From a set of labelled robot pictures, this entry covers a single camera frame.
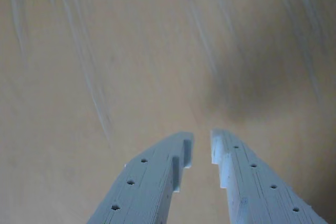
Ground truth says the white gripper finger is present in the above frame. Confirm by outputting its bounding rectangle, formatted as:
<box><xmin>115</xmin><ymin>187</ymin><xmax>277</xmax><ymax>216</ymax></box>
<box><xmin>86</xmin><ymin>131</ymin><xmax>195</xmax><ymax>224</ymax></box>
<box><xmin>209</xmin><ymin>127</ymin><xmax>329</xmax><ymax>224</ymax></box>

